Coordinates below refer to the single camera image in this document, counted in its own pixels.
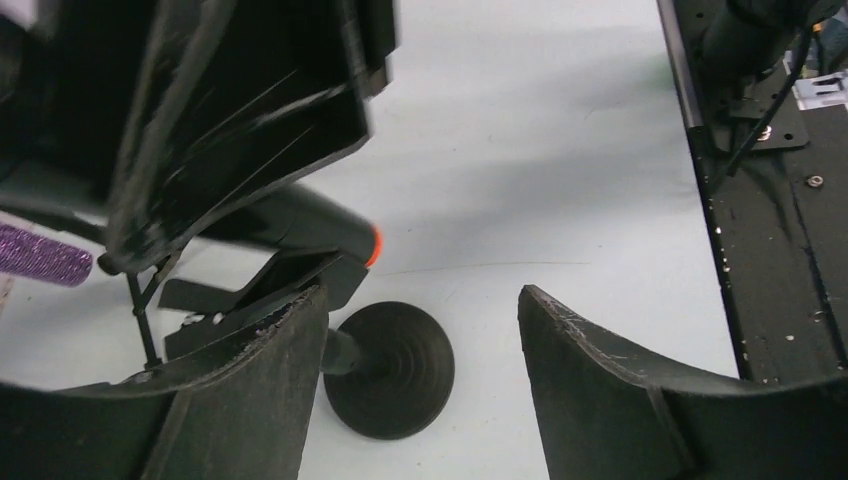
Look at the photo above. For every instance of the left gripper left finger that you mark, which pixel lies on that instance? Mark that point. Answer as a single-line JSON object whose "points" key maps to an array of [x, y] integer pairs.
{"points": [[238, 408]]}

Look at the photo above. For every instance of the purple glitter microphone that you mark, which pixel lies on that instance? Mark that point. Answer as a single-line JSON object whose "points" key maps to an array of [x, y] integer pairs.
{"points": [[29, 255]]}

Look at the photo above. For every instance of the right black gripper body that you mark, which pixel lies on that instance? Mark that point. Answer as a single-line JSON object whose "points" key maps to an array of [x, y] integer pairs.
{"points": [[80, 89]]}

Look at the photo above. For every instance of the black microphone orange end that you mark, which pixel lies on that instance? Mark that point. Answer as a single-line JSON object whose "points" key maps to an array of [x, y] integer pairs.
{"points": [[296, 217]]}

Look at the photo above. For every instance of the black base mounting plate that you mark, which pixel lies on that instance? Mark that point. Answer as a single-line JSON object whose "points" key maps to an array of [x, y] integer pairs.
{"points": [[770, 157]]}

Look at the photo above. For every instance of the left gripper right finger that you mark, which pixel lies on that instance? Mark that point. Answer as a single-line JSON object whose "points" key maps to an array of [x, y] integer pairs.
{"points": [[609, 408]]}

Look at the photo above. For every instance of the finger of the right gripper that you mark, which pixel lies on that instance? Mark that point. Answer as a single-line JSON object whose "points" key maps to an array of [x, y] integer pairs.
{"points": [[234, 100]]}

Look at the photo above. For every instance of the black tripod shock-mount stand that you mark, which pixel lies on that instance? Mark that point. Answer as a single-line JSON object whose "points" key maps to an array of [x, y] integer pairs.
{"points": [[141, 298]]}

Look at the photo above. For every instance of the black round-base mic stand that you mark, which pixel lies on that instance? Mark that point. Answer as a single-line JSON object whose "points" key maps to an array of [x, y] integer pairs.
{"points": [[388, 369]]}

